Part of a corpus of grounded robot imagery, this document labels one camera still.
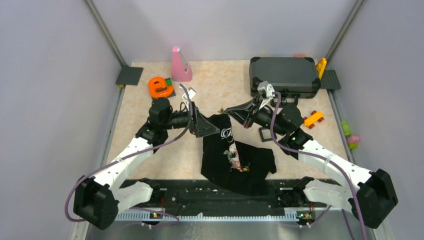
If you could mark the yellow toy piece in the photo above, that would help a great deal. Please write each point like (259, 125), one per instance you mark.
(320, 67)

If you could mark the salmon toy block behind case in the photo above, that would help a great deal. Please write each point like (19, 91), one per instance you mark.
(299, 55)

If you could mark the dark grey baseplate right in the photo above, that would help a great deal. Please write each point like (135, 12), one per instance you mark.
(330, 81)

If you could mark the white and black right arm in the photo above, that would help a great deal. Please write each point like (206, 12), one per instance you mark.
(369, 195)

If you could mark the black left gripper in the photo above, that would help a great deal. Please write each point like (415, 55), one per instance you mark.
(200, 125)

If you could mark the dark grey baseplate left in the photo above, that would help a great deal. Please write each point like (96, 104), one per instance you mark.
(129, 75)

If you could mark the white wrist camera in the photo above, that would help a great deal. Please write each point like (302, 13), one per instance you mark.
(265, 90)
(191, 94)

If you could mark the aluminium frame rail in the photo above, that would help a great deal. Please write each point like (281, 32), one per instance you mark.
(154, 215)

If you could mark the black square frame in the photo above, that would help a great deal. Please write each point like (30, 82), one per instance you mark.
(264, 134)

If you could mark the black printed t-shirt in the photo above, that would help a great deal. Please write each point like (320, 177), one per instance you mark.
(233, 165)

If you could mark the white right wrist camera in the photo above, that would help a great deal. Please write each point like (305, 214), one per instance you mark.
(265, 90)

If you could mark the black hard carrying case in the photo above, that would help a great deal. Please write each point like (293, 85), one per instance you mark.
(292, 77)

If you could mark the pink toy block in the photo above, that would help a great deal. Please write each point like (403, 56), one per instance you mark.
(352, 141)

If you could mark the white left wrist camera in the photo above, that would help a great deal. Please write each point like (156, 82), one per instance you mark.
(191, 94)

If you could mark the pink wedge stand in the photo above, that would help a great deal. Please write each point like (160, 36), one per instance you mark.
(181, 70)

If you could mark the dark grey baseplate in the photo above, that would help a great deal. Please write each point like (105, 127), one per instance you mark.
(330, 81)
(129, 75)

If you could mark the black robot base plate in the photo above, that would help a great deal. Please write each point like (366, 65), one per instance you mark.
(192, 197)

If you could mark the orange toy car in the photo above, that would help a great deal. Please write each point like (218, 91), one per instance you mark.
(315, 116)

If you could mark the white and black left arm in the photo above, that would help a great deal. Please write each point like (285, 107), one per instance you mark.
(100, 196)

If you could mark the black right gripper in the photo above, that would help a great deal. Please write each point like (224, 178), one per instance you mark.
(244, 112)

